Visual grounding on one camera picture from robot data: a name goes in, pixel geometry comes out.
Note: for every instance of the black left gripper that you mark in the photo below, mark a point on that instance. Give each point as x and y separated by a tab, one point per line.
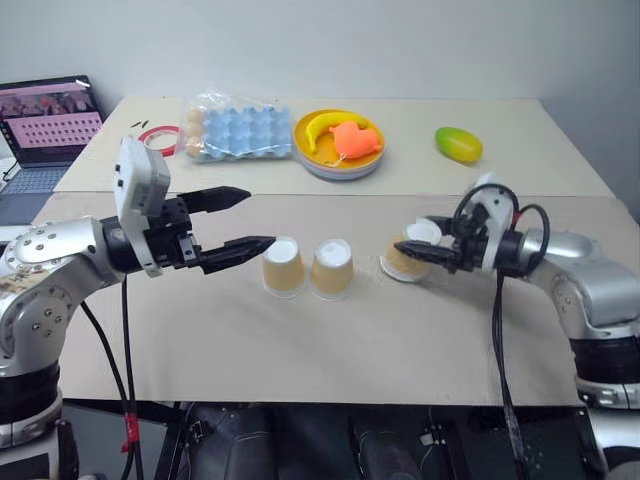
172	235

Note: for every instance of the pastel plastic plate stack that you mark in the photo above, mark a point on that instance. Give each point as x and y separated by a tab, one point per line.
340	176

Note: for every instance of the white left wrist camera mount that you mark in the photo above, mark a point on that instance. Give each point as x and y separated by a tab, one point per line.
140	180

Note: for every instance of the light blue egg tray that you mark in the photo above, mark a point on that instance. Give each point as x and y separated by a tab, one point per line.
245	127

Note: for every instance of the green yellow toy mango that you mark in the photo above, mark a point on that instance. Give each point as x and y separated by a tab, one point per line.
457	145

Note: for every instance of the red tape wrap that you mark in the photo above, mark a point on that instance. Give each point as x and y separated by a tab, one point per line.
131	432

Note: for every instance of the tan paper cup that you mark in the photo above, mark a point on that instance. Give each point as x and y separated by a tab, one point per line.
284	270
331	272
405	264

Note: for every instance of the yellow toy banana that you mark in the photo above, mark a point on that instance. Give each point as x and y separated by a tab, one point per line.
312	131

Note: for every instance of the beige egg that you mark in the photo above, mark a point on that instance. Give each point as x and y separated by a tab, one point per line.
193	148
195	130
196	117

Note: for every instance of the red tape roll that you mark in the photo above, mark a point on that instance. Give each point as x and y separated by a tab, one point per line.
159	130

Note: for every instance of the orange heart toy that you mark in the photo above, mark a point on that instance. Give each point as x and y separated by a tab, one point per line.
355	141

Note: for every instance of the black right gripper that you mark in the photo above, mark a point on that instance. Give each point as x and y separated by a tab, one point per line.
469	247

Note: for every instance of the black table frame leg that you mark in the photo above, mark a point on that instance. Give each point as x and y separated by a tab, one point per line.
167	442

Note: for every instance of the yellow plastic plate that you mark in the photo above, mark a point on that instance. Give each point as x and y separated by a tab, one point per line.
325	160

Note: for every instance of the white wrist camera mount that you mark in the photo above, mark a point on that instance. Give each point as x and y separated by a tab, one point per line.
496	220
140	180

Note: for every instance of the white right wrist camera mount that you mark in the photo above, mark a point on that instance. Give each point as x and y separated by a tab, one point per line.
496	220

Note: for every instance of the dark rounded shape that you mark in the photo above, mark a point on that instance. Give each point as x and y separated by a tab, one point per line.
225	442
385	447

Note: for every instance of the open grey laptop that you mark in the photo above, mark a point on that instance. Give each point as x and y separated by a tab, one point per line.
45	125

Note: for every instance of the blue egg tray in bag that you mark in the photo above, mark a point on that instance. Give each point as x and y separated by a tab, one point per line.
220	97

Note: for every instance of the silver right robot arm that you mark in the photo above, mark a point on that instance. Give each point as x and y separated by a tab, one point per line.
575	280

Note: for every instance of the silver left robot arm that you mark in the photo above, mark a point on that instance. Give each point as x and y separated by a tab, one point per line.
50	250

